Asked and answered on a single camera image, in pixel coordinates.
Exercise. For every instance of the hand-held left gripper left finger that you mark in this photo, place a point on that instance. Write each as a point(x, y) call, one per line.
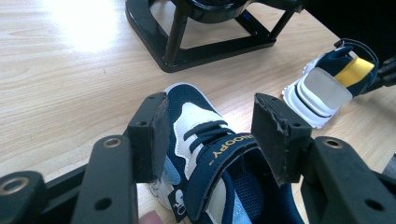
point(146, 140)

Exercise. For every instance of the navy and white sneaker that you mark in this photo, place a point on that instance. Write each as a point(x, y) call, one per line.
point(211, 155)
point(320, 90)

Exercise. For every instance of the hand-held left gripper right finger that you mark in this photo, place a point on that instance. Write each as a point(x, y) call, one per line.
point(280, 140)

